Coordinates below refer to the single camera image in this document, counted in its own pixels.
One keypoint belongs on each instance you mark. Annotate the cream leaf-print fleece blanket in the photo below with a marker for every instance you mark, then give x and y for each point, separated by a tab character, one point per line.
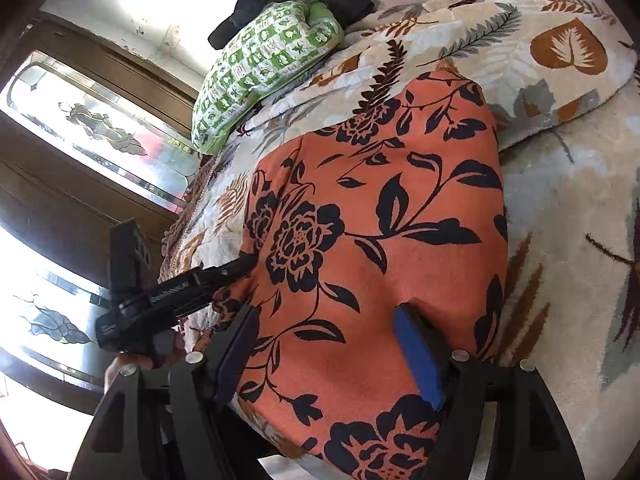
561	80

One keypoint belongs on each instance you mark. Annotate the green white patterned pillow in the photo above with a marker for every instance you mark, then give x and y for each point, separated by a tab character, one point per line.
285	40

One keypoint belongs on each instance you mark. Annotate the left hand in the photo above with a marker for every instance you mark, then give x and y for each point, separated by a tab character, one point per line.
142	362

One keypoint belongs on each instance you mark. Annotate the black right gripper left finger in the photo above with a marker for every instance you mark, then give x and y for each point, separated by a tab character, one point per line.
169	423

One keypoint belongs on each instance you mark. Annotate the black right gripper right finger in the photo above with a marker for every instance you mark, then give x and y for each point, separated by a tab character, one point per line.
530	439

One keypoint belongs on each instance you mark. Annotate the orange black floral garment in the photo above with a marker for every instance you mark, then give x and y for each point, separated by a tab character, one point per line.
402	203

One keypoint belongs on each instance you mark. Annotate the wooden glass wardrobe door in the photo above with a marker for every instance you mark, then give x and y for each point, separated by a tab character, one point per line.
91	136

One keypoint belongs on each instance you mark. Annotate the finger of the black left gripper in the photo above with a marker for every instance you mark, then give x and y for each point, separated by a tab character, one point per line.
218	277

